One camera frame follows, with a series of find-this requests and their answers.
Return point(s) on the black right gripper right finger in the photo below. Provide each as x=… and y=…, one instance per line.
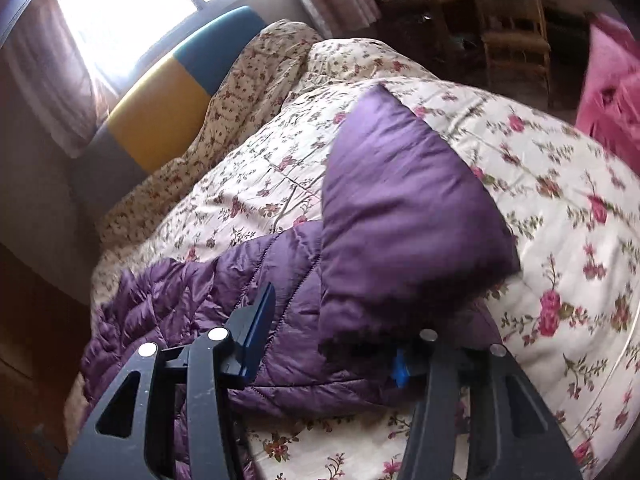
x=513, y=434

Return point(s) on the purple down jacket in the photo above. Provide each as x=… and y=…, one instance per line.
x=407, y=233

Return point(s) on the floral rose quilt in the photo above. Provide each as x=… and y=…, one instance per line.
x=571, y=317

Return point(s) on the wooden chair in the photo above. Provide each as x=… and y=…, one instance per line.
x=514, y=37

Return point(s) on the pink ruffled bedding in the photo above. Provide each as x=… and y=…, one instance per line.
x=608, y=109

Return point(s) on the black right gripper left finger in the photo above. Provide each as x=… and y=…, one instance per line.
x=130, y=432

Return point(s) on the small floral beige blanket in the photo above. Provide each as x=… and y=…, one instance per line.
x=252, y=92

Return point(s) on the grey yellow blue headboard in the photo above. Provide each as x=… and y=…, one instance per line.
x=159, y=117

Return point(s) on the pink sheer curtain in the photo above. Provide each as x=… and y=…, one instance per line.
x=66, y=95

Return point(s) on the bright bedroom window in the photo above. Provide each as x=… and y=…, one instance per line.
x=119, y=37

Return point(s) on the dark cluttered side table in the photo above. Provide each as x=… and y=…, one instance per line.
x=439, y=34

